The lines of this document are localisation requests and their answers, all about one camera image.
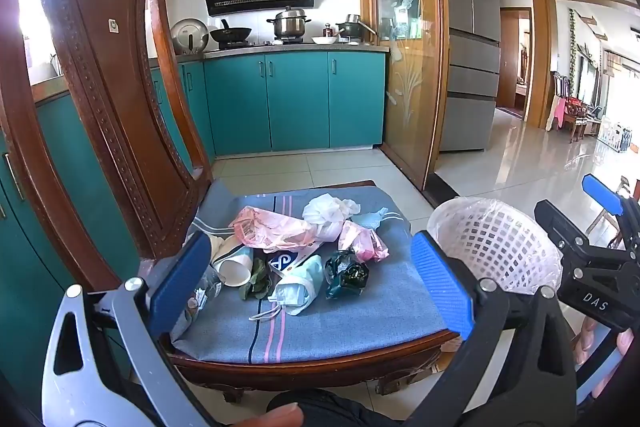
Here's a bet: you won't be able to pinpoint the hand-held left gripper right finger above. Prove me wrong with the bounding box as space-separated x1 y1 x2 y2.
400 231 578 427

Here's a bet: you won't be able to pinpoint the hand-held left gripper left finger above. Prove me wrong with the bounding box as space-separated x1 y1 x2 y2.
41 231 221 427

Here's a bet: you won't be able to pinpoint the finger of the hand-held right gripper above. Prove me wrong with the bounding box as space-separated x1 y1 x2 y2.
581 173 640 255
534 199 593 258

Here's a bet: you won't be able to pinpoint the clear plastic bottle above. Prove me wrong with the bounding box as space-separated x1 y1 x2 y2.
170 264 223 343

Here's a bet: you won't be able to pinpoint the white paper cup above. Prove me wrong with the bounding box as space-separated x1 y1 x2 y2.
210 234 253 288

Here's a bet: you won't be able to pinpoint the white plastic mesh basket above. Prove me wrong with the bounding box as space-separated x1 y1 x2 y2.
426 196 563 298

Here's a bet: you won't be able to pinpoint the green leaves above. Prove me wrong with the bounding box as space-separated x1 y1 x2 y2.
239 257 273 300

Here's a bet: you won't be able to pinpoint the pink wrapper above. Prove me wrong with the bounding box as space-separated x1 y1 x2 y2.
337 219 391 264

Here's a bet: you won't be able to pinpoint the dark green wrapper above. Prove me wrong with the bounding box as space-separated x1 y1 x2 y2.
324 249 371 300

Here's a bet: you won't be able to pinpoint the light blue face mask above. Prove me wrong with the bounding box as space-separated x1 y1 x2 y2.
350 207 391 230

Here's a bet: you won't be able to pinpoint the pink plastic bag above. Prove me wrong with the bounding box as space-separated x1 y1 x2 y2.
229 206 321 255

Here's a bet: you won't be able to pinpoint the white blue printed packet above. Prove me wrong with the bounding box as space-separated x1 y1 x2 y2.
267 247 321 273

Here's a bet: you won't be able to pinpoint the white tissue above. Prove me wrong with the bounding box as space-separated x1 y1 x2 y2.
302 193 362 242

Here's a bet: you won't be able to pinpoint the person's right hand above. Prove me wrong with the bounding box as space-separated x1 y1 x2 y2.
572 316 638 408

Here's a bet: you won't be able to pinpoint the person's left hand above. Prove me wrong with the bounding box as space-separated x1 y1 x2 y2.
232 402 306 427

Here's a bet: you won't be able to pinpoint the white fence panels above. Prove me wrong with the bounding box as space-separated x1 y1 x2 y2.
597 117 632 154

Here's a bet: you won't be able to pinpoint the blue striped seat cushion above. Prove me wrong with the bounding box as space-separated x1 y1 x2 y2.
170 184 458 365

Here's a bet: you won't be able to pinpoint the wooden armchairs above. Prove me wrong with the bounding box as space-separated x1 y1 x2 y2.
567 97 603 144

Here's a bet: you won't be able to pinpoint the pink hanging cloth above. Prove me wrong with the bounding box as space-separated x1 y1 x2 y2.
547 96 568 131

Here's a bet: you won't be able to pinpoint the black door threshold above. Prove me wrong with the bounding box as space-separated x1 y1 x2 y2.
424 172 463 210

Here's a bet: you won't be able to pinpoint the green vine garland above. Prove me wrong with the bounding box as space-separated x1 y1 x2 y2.
567 8 581 95

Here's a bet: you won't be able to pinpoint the dark cloth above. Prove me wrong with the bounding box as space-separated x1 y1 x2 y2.
265 388 431 427

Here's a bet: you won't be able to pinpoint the brown room door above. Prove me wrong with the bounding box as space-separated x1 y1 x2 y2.
500 7 532 120

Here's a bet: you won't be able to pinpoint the grey refrigerator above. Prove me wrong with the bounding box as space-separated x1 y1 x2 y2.
439 0 501 152

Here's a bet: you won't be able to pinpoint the carved wooden chair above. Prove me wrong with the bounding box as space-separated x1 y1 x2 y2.
0 0 461 403

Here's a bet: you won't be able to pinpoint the teal base cabinets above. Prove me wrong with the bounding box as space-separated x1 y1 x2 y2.
0 49 388 427

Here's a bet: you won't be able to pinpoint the wood framed glass sliding door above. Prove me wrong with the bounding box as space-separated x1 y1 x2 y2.
357 0 451 192

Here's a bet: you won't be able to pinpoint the round steel pot lid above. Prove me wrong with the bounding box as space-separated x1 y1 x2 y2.
170 19 210 55

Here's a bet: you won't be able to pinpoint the black wok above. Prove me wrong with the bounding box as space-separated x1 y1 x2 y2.
209 19 253 45

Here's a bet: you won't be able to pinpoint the dark cooking pot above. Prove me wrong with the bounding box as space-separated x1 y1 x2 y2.
335 13 376 42

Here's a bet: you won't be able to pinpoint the stainless steel pot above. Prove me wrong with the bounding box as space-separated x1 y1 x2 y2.
266 6 311 40

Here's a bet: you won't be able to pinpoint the wooden door frame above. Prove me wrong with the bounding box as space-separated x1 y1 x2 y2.
525 0 557 130

